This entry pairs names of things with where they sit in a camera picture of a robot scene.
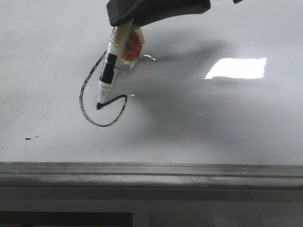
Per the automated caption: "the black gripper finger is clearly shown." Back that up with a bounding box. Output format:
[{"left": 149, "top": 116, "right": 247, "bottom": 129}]
[{"left": 107, "top": 0, "right": 211, "bottom": 26}]

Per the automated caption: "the black and white whiteboard marker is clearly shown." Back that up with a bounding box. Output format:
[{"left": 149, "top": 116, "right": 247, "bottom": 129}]
[{"left": 97, "top": 21, "right": 133, "bottom": 110}]

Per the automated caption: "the red round magnet with tape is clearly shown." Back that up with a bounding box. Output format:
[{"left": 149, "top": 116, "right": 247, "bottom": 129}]
[{"left": 117, "top": 26, "right": 145, "bottom": 70}]

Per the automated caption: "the white whiteboard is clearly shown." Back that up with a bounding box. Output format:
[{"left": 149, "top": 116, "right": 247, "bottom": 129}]
[{"left": 0, "top": 0, "right": 303, "bottom": 166}]

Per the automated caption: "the grey aluminium whiteboard frame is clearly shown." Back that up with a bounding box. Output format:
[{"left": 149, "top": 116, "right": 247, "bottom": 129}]
[{"left": 0, "top": 162, "right": 303, "bottom": 190}]

